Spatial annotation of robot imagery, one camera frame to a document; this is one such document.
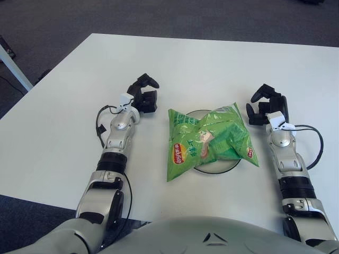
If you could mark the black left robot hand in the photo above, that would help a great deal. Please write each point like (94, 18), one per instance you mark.
(147, 101)

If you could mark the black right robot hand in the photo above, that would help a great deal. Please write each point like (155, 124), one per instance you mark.
(275, 105)

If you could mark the green snack bag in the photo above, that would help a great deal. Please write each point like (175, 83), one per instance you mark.
(206, 137)

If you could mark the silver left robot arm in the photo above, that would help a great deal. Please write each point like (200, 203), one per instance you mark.
(120, 129)

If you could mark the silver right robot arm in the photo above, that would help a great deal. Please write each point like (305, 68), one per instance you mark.
(288, 158)

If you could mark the white plate with black rim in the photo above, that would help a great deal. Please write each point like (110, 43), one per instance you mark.
(217, 168)

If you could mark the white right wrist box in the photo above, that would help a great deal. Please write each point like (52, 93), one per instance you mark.
(276, 119)

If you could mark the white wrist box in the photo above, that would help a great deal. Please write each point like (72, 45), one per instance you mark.
(276, 119)
(124, 98)

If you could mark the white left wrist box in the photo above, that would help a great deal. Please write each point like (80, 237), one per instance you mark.
(124, 98)

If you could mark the white table leg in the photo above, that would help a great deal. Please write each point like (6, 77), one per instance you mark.
(14, 70)

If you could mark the grey robot torso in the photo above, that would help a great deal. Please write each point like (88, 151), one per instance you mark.
(212, 235)

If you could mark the black device on floor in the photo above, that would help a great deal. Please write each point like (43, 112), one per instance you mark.
(7, 47)

